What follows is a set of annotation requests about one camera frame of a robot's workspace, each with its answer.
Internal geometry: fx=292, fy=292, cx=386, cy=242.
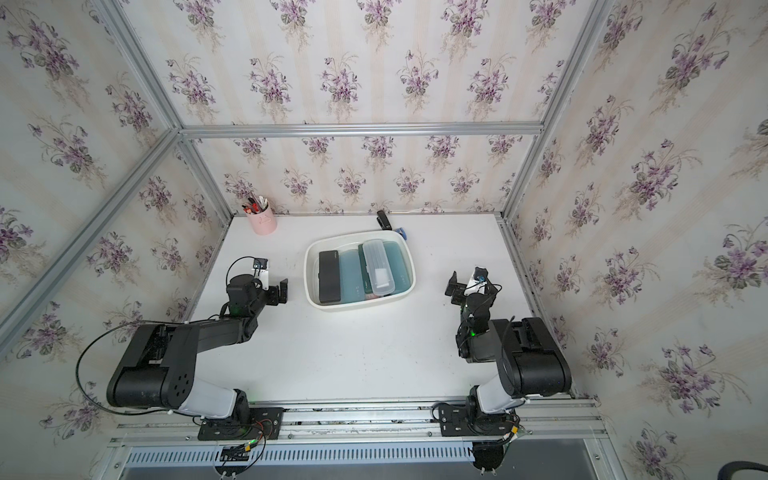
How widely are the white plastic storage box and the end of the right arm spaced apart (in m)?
0.12

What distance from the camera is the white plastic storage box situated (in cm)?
94

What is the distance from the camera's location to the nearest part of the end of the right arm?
32.3 inches
